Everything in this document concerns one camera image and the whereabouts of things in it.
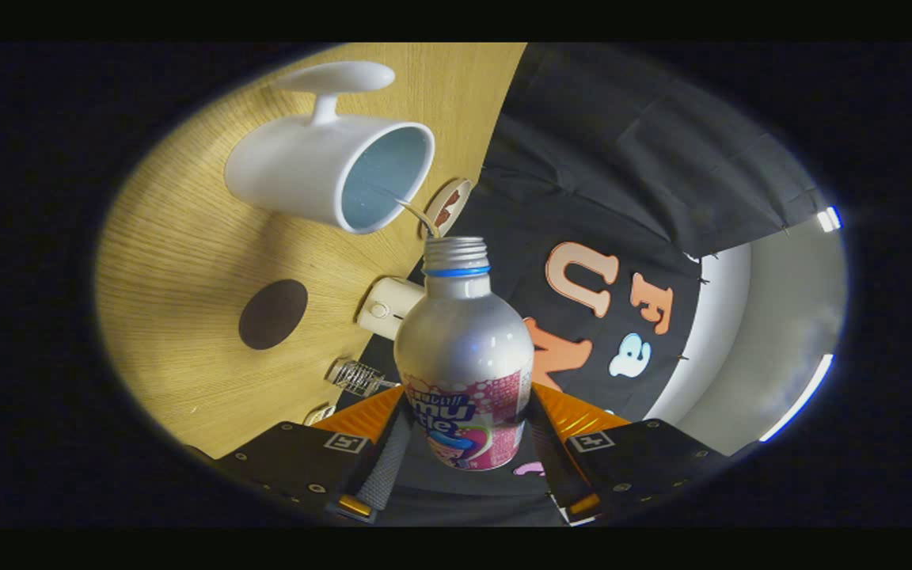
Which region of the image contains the silver bottle with pink label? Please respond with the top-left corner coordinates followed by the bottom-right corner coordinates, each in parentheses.
top-left (393, 236), bottom-right (536, 472)

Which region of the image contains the white toaster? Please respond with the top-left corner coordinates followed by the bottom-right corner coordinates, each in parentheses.
top-left (356, 276), bottom-right (427, 341)

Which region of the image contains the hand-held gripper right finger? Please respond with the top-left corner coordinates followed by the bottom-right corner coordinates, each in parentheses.
top-left (523, 382), bottom-right (731, 526)

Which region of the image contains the white round plate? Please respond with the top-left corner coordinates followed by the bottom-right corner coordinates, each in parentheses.
top-left (423, 178), bottom-right (473, 238)

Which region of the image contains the pale yellow juice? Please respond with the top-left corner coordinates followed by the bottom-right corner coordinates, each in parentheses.
top-left (395, 198), bottom-right (443, 240)

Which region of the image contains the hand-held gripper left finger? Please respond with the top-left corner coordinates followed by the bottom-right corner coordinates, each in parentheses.
top-left (215, 385), bottom-right (416, 524)

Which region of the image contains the dark brown round coaster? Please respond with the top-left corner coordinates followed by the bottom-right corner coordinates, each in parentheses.
top-left (238, 279), bottom-right (309, 351)

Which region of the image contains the wooden table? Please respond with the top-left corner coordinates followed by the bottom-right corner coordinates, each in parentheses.
top-left (94, 43), bottom-right (528, 460)

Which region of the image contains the white cup with blue inside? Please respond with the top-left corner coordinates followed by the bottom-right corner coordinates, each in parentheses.
top-left (224, 61), bottom-right (436, 235)

